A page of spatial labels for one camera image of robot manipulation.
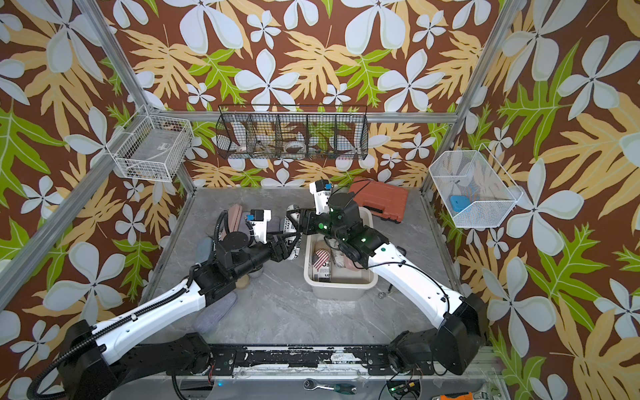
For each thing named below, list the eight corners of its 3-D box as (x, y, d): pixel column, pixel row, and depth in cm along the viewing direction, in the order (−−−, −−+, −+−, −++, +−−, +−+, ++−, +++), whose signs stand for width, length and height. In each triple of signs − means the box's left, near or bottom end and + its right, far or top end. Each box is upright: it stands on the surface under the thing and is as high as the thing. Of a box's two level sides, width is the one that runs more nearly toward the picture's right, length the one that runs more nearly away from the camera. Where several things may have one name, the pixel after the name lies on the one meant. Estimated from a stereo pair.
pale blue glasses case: (194, 262, 98) (190, 258, 95) (202, 239, 105) (198, 234, 102) (210, 262, 98) (207, 258, 95) (217, 239, 105) (214, 234, 102)
